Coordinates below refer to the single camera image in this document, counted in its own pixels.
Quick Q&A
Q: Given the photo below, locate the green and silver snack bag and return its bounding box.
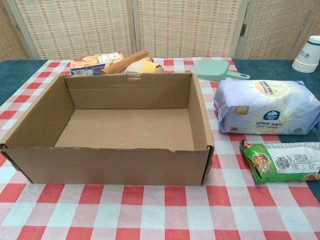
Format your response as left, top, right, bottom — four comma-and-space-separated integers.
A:
239, 139, 320, 185

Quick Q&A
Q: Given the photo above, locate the open brown cardboard box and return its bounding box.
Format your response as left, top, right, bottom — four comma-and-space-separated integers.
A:
0, 72, 215, 187

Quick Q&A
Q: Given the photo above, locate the orange biscuit box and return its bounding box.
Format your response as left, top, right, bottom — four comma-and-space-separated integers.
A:
69, 51, 126, 76

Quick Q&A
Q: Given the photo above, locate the yellow plush toy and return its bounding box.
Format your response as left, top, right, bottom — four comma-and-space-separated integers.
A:
104, 57, 165, 75

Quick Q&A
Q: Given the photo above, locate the brown wooden rolling pin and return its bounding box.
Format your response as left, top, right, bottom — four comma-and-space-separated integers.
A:
99, 49, 149, 75

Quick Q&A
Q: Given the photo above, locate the mint green plastic scoop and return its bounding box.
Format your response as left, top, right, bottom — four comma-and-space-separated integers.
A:
191, 60, 251, 82

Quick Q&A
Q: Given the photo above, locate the red white checkered tablecloth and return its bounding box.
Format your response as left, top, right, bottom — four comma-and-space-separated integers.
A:
0, 56, 320, 240

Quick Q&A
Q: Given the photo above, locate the woven folding screen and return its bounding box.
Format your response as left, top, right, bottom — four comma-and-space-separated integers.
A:
0, 0, 320, 61

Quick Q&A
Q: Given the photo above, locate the pale purple tissue pack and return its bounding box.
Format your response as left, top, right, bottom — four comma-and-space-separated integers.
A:
212, 79, 320, 136

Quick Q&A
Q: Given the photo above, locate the teal table cover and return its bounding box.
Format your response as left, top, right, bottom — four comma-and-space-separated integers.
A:
0, 58, 320, 201

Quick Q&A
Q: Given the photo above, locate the white paper cup stack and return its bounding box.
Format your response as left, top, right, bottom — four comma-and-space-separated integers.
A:
291, 35, 320, 74

